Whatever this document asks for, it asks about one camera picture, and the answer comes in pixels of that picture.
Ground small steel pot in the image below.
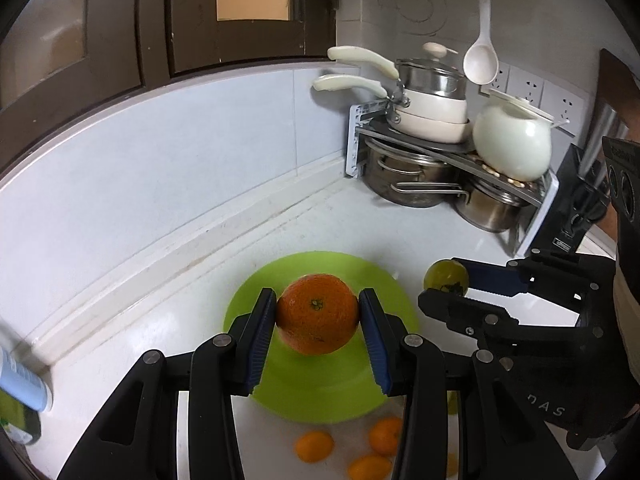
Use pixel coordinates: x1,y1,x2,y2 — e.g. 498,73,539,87
454,180,531,233

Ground brown board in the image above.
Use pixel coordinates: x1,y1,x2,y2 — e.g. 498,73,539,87
595,49,640,161

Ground white ceramic pot with lid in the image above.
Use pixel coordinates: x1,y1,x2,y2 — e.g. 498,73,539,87
472,89,571,182

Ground person's right forearm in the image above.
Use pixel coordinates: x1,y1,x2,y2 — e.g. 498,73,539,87
611,255,640,366

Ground white ladle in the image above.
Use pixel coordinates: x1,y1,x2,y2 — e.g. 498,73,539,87
462,0,499,85

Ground green persimmon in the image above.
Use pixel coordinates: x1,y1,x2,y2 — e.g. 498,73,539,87
424,258,470,297

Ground large orange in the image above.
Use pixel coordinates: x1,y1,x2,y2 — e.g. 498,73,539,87
276,274,360,357

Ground white shallow pan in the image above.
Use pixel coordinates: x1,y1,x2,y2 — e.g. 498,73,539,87
386,109,473,143

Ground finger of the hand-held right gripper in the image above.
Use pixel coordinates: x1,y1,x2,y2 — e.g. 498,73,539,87
418,290,583,357
452,249,617,311

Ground grey corner pot rack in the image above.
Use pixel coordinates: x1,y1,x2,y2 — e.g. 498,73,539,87
345,102,560,256

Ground white blue bottle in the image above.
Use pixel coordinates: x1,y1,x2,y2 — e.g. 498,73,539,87
0,347,53,413

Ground brown window frame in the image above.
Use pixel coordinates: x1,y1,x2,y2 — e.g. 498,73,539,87
0,0,341,171

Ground green bottle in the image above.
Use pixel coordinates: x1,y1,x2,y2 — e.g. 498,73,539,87
0,392,42,446

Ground green plate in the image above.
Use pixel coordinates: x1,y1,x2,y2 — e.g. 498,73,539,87
223,251,418,423

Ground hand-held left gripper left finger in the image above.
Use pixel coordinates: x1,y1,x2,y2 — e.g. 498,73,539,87
60,287,278,480

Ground small orange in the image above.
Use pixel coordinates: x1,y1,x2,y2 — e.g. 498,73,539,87
294,431,335,463
347,454,393,480
369,417,404,456

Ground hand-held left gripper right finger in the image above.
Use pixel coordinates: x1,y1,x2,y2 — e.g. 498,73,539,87
358,287,571,480

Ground steel saucepan with white handle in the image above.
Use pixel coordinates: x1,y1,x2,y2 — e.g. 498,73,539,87
327,42,467,98

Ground white wall sockets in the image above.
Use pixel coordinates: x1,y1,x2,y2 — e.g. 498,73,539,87
480,62,586,136

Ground large steel pot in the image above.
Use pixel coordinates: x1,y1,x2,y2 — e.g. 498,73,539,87
364,137,471,208

